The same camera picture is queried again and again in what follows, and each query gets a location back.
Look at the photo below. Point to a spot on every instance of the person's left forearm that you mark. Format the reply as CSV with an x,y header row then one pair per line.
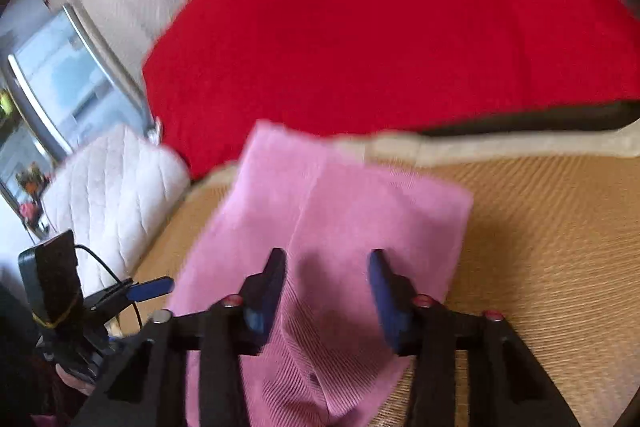
x,y
25,382

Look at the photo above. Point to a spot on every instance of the person's left hand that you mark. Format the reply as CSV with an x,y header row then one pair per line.
x,y
75,381

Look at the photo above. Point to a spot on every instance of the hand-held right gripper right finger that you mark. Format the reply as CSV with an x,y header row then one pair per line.
x,y
390,307

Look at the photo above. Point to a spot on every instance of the woven bamboo mat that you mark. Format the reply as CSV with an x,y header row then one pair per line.
x,y
550,232

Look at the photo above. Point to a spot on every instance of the potted flowers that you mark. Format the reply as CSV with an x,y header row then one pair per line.
x,y
30,207

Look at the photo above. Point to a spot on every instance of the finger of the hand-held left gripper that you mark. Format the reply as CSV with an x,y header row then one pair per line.
x,y
150,288

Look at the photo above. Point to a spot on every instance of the glass balcony door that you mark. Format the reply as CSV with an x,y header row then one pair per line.
x,y
60,77

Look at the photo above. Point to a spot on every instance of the white quilted cushion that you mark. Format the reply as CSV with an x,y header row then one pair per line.
x,y
115,192

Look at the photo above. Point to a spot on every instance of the pink zip-neck garment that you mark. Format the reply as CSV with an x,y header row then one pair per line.
x,y
325,217

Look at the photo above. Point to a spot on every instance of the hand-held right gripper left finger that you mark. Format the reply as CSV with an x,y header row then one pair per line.
x,y
257,319

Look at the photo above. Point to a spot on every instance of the red fleece blanket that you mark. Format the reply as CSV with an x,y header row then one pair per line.
x,y
375,32

